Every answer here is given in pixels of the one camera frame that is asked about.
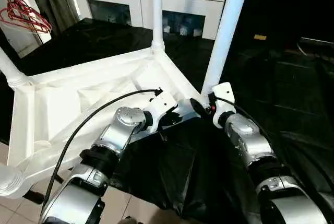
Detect white plastic table top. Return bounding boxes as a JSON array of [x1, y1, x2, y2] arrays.
[[0, 44, 207, 199]]

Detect black mat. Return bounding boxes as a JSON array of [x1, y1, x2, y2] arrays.
[[15, 17, 334, 222]]

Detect long dark bar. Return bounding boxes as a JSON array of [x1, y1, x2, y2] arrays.
[[298, 37, 334, 50]]

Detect grey curtain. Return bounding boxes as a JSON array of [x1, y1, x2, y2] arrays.
[[33, 0, 82, 37]]

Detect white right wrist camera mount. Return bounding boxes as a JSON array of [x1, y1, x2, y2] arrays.
[[208, 81, 237, 128]]

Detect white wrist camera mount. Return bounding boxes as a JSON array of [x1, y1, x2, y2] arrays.
[[208, 81, 237, 128], [142, 89, 180, 133]]

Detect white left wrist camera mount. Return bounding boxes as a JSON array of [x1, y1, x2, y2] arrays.
[[142, 89, 180, 133]]

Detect black folding stand frame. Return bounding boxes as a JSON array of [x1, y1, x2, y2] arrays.
[[22, 173, 66, 206]]

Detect red wire clothes hangers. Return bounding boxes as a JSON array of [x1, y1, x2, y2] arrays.
[[0, 0, 53, 36]]

